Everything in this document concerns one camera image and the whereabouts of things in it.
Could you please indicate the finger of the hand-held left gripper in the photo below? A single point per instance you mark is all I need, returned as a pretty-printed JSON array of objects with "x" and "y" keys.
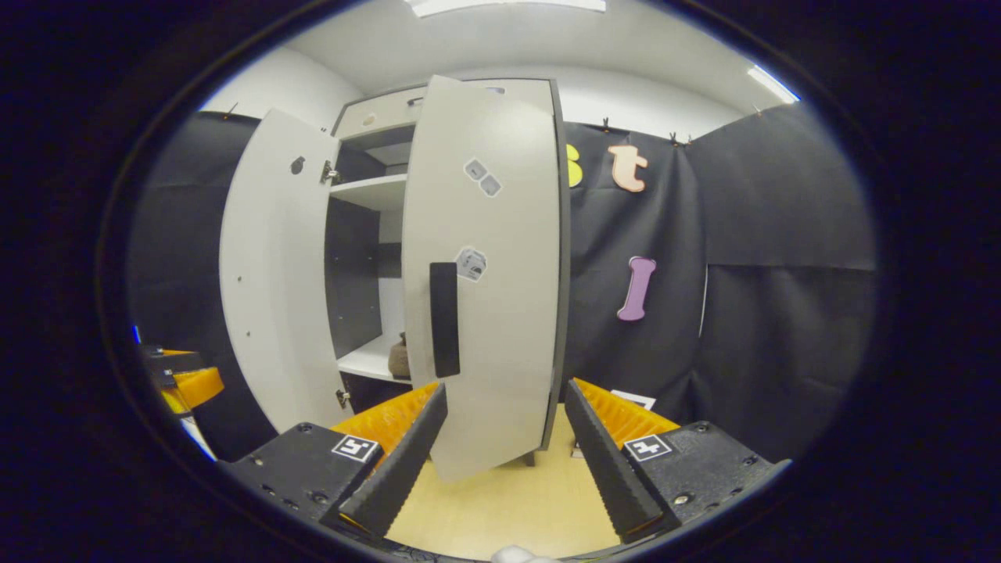
[
  {"x": 199, "y": 387},
  {"x": 172, "y": 350}
]

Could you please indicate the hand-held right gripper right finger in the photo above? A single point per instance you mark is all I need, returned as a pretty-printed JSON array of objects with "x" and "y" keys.
[{"x": 598, "y": 457}]

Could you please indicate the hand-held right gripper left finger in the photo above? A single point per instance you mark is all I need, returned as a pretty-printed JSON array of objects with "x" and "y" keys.
[{"x": 407, "y": 461}]

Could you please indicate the brown fluffy shoe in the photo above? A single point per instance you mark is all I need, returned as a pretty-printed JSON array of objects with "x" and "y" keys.
[{"x": 399, "y": 358}]

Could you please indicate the grey cabinet door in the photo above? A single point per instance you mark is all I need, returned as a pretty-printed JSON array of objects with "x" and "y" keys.
[
  {"x": 274, "y": 274},
  {"x": 508, "y": 328}
]

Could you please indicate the grey shoe cabinet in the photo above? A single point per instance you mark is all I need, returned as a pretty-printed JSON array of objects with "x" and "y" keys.
[{"x": 360, "y": 258}]

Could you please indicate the beige cabinet drawer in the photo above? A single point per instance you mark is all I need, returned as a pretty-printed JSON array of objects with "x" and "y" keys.
[{"x": 383, "y": 113}]

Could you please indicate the black backdrop cloth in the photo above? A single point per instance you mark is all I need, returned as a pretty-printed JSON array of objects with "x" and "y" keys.
[{"x": 782, "y": 352}]

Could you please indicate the narrow ceiling light panel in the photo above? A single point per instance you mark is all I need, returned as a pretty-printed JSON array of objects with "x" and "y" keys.
[{"x": 773, "y": 84}]

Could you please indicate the large ceiling light panel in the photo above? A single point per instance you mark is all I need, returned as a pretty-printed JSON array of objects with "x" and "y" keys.
[{"x": 508, "y": 6}]

